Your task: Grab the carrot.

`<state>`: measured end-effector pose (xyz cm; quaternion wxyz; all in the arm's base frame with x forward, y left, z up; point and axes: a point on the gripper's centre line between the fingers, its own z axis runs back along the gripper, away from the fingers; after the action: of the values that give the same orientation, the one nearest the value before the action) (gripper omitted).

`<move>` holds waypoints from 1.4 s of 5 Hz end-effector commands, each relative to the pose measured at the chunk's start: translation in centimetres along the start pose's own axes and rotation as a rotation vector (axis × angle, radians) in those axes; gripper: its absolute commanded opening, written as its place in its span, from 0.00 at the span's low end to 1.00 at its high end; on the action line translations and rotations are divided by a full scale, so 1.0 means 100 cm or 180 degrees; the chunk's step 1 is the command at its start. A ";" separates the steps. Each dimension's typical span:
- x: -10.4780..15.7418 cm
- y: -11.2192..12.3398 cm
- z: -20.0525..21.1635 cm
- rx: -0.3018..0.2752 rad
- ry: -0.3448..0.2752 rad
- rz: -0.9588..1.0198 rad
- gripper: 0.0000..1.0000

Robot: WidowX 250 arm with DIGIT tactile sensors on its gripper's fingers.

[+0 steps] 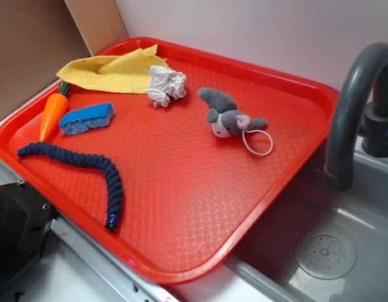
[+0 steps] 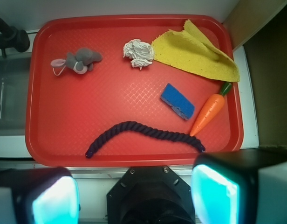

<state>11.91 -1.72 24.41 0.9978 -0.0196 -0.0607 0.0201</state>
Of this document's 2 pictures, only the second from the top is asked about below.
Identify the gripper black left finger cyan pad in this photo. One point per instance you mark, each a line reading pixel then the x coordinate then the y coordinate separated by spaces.
pixel 38 196

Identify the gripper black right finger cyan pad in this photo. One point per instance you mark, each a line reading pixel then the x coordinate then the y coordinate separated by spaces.
pixel 248 186

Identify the orange toy carrot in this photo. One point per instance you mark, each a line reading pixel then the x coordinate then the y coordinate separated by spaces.
pixel 210 109

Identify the blue sponge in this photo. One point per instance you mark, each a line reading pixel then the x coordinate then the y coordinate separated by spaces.
pixel 178 102

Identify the metal sink basin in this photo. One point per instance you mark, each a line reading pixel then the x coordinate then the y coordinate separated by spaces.
pixel 14 78

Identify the red plastic tray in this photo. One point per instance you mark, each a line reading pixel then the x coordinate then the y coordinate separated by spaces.
pixel 66 113

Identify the grey plush mouse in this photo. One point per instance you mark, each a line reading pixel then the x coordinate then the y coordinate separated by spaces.
pixel 80 62

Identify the yellow cloth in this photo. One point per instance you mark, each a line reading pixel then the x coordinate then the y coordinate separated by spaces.
pixel 191 51

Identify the brown cardboard box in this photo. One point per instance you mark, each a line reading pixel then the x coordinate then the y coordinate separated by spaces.
pixel 259 29

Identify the black faucet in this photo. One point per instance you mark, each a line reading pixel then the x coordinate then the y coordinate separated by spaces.
pixel 11 37

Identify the crumpled white paper towel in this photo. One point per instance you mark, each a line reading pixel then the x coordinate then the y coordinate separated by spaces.
pixel 141 54

